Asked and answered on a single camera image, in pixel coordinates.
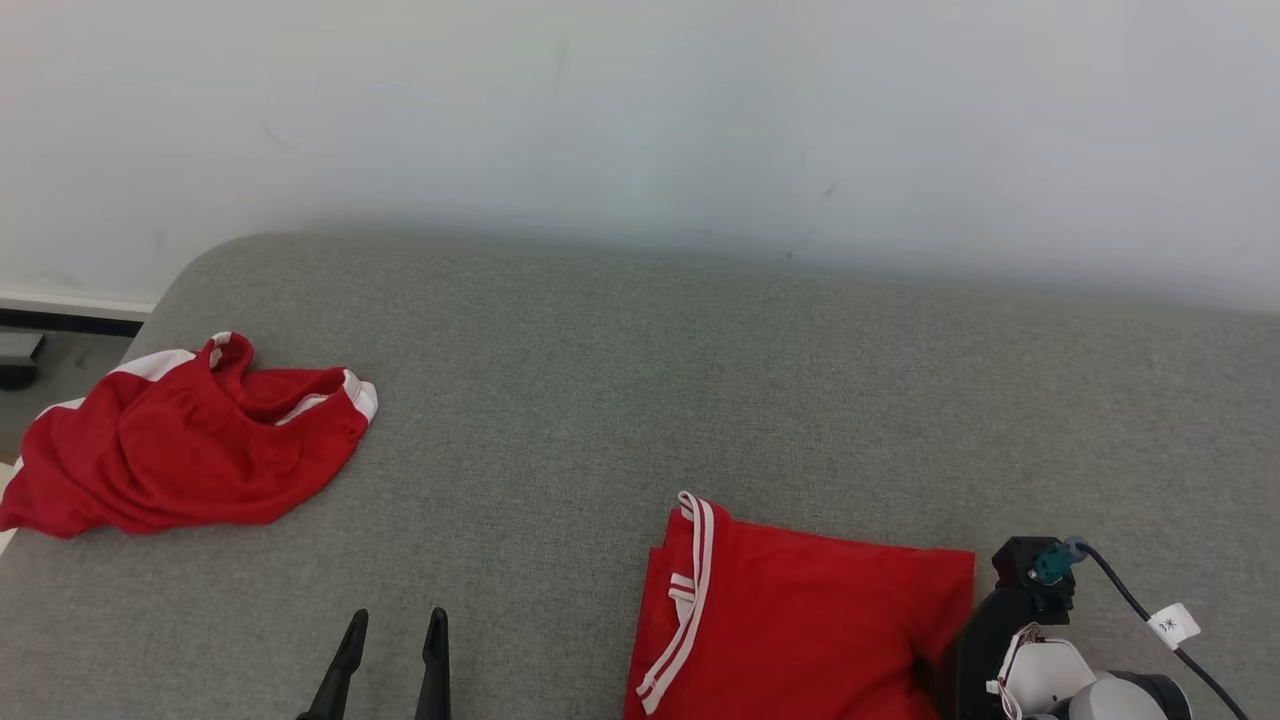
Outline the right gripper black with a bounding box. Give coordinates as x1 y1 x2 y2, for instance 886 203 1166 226
940 588 1075 720

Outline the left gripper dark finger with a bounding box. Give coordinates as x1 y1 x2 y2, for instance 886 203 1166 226
414 606 452 720
296 607 370 720

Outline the red basketball jersey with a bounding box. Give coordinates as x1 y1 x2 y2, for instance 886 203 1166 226
621 489 977 720

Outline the red shorts white trim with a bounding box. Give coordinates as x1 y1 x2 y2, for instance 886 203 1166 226
0 331 380 540

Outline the grey fabric sofa seat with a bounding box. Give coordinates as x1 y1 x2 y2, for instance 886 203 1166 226
0 231 1280 720

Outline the dark grey floor object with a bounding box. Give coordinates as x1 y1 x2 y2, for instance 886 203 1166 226
0 330 47 392

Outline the white baseboard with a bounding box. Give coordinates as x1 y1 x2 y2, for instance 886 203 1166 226
0 289 154 323

